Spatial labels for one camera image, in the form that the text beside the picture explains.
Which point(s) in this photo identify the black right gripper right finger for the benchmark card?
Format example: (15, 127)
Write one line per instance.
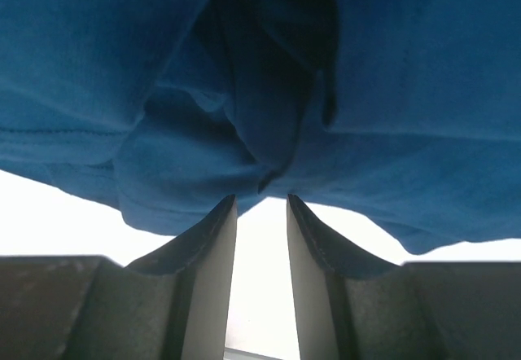
(350, 304)

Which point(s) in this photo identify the blue t shirt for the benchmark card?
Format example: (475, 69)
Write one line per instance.
(406, 111)

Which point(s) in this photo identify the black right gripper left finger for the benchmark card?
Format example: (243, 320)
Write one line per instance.
(170, 304)

